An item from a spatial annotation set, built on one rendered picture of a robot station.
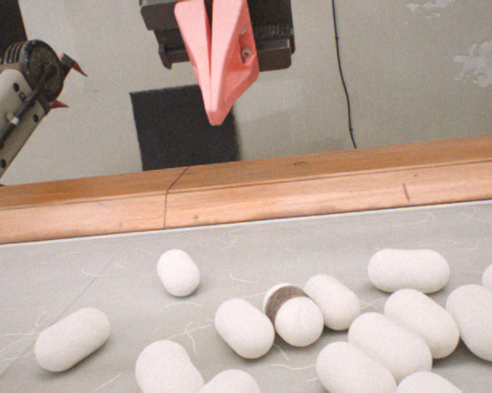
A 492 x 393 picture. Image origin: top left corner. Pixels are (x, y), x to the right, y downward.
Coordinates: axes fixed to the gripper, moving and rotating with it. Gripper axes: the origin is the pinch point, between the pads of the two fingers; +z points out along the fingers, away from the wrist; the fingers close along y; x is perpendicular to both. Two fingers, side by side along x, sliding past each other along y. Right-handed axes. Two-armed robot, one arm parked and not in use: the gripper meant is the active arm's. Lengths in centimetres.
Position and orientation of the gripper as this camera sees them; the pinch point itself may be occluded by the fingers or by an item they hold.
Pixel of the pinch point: (214, 108)
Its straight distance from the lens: 33.0
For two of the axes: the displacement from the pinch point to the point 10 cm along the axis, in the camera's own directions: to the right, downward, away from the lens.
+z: -0.2, 8.2, -5.7
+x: 1.6, 5.6, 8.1
